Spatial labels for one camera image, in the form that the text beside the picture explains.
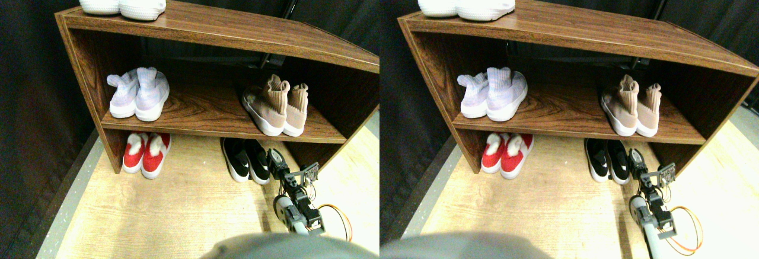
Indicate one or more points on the black shoe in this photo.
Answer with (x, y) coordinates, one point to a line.
(237, 161)
(597, 161)
(259, 163)
(618, 163)

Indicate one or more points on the beige shoe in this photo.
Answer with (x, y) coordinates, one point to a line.
(619, 114)
(265, 114)
(295, 117)
(648, 117)

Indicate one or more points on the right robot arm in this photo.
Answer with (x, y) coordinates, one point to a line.
(652, 223)
(299, 211)

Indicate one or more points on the red shoe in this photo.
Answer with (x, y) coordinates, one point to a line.
(516, 158)
(155, 158)
(493, 155)
(134, 155)

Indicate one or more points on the brown shoe rack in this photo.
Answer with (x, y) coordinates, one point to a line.
(237, 31)
(593, 31)

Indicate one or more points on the lilac shoe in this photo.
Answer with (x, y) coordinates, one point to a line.
(473, 99)
(507, 98)
(152, 98)
(123, 99)

